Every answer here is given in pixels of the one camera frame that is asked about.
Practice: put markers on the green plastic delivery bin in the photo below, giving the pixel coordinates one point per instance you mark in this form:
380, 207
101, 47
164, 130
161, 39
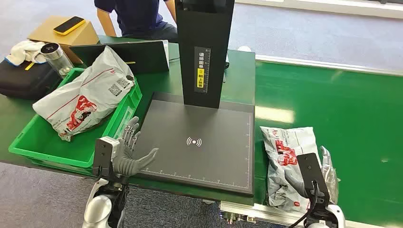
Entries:
41, 144

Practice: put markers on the white cloth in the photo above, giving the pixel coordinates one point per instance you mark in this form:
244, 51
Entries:
23, 52

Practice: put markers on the clear bottle with black lid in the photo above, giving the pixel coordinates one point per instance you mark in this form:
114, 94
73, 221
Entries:
58, 59

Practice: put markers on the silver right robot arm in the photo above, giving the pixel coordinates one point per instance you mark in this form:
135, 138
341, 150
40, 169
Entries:
330, 217

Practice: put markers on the person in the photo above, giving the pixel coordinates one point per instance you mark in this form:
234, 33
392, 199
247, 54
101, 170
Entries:
138, 19

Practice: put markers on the brown cardboard box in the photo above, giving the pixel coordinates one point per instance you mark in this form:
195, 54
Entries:
78, 36

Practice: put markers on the black carry case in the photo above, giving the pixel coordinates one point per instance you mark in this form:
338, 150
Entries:
25, 81

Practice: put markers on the green conveyor belt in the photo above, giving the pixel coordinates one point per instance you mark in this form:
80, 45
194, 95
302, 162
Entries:
346, 119

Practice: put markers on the white window ledge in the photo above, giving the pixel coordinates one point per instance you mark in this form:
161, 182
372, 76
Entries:
314, 5

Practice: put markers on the yellow black smartphone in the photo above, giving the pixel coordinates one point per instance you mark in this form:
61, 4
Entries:
69, 25

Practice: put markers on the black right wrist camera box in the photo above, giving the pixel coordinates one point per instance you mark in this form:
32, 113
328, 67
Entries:
311, 174

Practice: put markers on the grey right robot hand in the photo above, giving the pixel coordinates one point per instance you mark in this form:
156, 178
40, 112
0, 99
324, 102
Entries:
330, 176

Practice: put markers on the white round knob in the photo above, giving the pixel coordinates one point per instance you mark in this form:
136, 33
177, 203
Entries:
244, 49

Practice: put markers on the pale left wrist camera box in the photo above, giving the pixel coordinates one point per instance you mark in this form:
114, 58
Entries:
105, 154

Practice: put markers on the black inbound scanner machine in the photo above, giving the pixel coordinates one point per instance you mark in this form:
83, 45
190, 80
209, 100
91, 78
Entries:
201, 144

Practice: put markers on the white red-print courier package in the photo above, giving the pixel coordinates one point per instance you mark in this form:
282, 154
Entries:
91, 94
283, 151

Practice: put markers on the black laptop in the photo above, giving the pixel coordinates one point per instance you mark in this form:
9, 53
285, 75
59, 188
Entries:
138, 58

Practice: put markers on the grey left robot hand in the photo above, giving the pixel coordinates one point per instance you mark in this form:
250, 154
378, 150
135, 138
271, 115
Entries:
130, 163

